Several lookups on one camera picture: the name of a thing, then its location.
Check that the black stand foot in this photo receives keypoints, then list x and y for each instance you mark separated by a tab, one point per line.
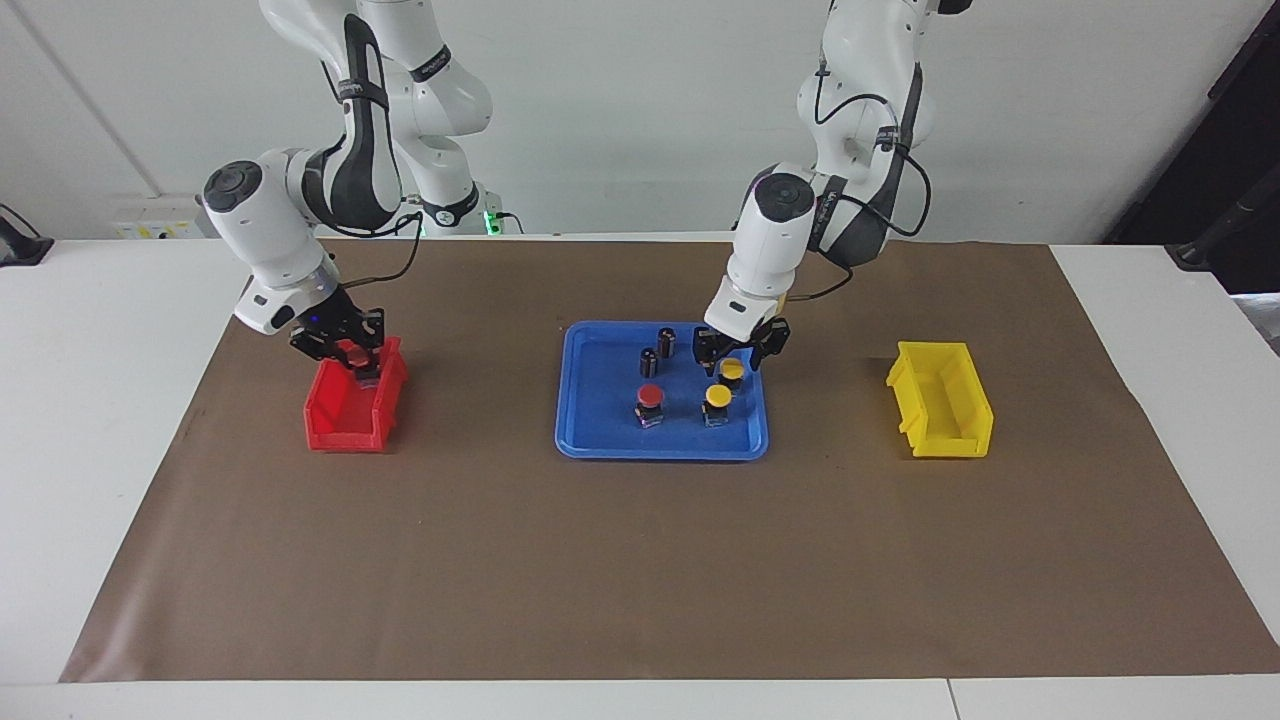
20	245

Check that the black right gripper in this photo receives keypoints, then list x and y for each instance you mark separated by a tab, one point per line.
335	322

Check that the black camera stand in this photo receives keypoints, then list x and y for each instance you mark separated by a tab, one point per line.
1230	225

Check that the white wall socket strip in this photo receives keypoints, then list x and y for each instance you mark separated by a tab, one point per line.
155	222

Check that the yellow plastic bin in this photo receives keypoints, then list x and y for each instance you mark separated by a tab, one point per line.
945	410

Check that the yellow push button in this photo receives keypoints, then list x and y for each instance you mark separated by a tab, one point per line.
718	396
733	370

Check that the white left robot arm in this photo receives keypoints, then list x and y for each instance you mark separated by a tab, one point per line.
860	130

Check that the blue plastic tray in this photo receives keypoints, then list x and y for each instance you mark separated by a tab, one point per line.
600	420

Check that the brown paper table mat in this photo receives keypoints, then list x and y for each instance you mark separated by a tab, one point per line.
640	560

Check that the red plastic bin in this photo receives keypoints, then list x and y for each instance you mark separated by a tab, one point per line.
345	420

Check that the small black cylinder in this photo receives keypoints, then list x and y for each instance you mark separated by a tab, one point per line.
666	342
649	362

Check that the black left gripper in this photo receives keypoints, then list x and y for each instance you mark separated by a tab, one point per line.
740	338

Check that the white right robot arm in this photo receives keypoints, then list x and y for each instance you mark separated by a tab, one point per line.
270	230

